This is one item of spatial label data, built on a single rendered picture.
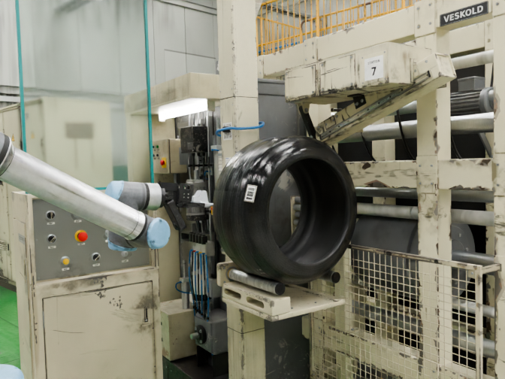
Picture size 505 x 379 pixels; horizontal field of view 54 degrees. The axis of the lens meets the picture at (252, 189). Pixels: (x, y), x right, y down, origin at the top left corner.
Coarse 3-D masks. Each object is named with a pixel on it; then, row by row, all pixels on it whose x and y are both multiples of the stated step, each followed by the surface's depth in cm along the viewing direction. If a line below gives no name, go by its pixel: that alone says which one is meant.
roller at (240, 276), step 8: (232, 272) 209; (240, 272) 205; (240, 280) 203; (248, 280) 198; (256, 280) 194; (264, 280) 190; (272, 280) 188; (264, 288) 189; (272, 288) 185; (280, 288) 184
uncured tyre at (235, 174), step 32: (256, 160) 181; (288, 160) 182; (320, 160) 192; (224, 192) 187; (256, 192) 176; (320, 192) 223; (352, 192) 201; (224, 224) 186; (256, 224) 176; (320, 224) 223; (352, 224) 202; (256, 256) 180; (288, 256) 218; (320, 256) 211
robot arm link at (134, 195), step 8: (112, 184) 156; (120, 184) 157; (128, 184) 158; (136, 184) 160; (144, 184) 162; (112, 192) 155; (120, 192) 155; (128, 192) 157; (136, 192) 158; (144, 192) 160; (120, 200) 156; (128, 200) 157; (136, 200) 158; (144, 200) 160; (136, 208) 159; (144, 208) 162
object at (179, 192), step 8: (160, 184) 168; (168, 184) 167; (176, 184) 169; (184, 184) 169; (192, 184) 170; (168, 192) 168; (176, 192) 169; (184, 192) 170; (192, 192) 172; (168, 200) 168; (176, 200) 169; (184, 200) 170
